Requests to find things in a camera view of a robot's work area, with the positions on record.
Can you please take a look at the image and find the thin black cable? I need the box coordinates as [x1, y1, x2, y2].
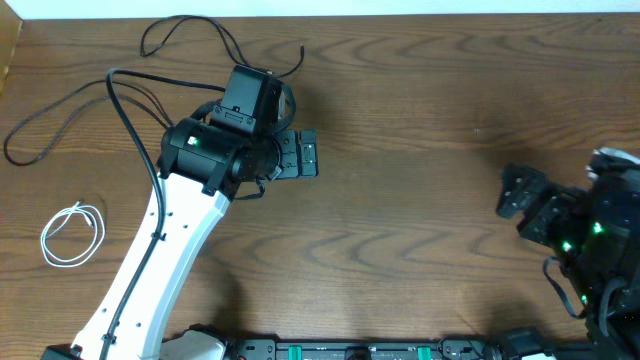
[139, 14, 306, 79]

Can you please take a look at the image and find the white cable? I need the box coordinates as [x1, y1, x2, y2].
[40, 200, 107, 269]

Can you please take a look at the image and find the thick black cable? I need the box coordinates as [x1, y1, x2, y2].
[2, 79, 174, 167]

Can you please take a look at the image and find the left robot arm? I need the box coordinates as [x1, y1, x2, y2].
[43, 65, 318, 359]

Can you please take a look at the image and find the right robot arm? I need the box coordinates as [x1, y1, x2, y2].
[496, 153, 639, 359]

